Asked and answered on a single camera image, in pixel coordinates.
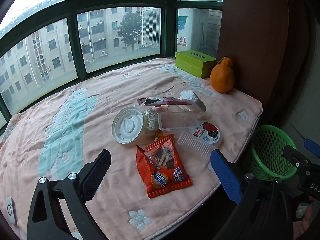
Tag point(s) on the clear oat cereal cup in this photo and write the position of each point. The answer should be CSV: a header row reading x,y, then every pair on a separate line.
x,y
150,122

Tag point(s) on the white louvred vent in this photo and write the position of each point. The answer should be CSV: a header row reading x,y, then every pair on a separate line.
x,y
151,27

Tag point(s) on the apartment building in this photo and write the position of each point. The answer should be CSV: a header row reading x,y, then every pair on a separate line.
x,y
37,55

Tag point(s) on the green window frame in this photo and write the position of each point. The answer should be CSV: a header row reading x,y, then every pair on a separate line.
x,y
72,55

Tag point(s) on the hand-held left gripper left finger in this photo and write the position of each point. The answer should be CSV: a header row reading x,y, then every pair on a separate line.
x,y
95,177

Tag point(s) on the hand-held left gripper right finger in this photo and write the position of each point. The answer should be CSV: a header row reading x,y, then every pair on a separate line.
x,y
225,177

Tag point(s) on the white plastic comb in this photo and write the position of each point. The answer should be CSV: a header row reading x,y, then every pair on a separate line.
x,y
195,145

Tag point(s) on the white outdoor air conditioner unit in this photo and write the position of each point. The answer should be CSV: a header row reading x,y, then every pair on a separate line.
x,y
192,30

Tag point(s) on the person's right hand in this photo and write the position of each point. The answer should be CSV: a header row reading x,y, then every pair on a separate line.
x,y
311,220

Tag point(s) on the green tissue box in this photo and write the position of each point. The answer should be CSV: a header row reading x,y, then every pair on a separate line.
x,y
192,65

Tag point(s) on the green plastic basket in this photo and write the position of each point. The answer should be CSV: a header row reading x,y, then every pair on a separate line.
x,y
265,155

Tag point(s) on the bumpy orange citrus fruit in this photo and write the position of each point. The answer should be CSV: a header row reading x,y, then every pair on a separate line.
x,y
222,77

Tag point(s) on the tree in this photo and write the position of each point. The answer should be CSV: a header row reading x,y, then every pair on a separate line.
x,y
130,30

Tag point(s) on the clear rectangular plastic container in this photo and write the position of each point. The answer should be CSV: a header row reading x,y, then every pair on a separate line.
x,y
175,123

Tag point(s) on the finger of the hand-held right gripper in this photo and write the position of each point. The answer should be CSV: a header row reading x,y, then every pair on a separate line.
x,y
312,145
296,158

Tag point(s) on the white tissue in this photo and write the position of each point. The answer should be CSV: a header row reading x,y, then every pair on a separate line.
x,y
187,95

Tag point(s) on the orange snack packet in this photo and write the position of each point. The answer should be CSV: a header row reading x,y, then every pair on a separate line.
x,y
160,182

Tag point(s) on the pink patterned blanket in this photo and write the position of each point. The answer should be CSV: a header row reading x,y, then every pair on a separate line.
x,y
112,92

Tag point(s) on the white round plastic lid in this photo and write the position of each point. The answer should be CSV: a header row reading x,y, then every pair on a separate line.
x,y
127,127

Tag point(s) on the berry label jelly cup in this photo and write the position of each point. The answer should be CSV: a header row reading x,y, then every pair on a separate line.
x,y
210,132

